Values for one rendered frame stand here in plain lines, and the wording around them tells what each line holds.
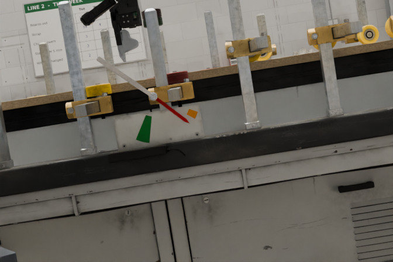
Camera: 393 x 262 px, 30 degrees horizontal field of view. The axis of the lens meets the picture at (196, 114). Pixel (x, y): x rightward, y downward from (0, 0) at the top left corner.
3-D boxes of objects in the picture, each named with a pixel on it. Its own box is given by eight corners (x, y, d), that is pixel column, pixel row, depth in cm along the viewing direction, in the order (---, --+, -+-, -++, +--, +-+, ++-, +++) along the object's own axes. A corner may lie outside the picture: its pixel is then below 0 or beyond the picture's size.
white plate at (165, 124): (204, 137, 219) (199, 104, 218) (118, 151, 219) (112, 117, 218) (204, 137, 219) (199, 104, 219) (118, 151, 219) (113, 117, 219)
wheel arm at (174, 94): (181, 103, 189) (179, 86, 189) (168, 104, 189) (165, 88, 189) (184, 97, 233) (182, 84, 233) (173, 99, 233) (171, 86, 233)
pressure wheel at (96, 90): (121, 116, 235) (114, 80, 235) (102, 119, 229) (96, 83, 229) (104, 117, 241) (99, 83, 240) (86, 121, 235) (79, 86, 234)
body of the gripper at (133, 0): (140, 26, 208) (133, -17, 207) (110, 30, 208) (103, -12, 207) (142, 27, 216) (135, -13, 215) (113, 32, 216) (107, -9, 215)
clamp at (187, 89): (194, 98, 218) (192, 81, 218) (150, 105, 218) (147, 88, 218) (194, 97, 224) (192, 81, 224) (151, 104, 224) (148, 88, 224)
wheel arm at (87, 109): (88, 118, 193) (85, 102, 193) (75, 120, 193) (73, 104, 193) (108, 110, 237) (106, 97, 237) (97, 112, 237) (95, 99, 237)
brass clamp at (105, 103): (111, 112, 218) (109, 95, 218) (66, 119, 218) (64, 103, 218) (114, 111, 224) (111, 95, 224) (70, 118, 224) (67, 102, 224)
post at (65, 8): (95, 159, 220) (68, -1, 217) (83, 161, 220) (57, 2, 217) (97, 157, 223) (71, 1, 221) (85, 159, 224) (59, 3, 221)
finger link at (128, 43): (140, 59, 209) (134, 27, 209) (119, 62, 209) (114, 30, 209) (141, 59, 212) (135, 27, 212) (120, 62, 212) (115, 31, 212)
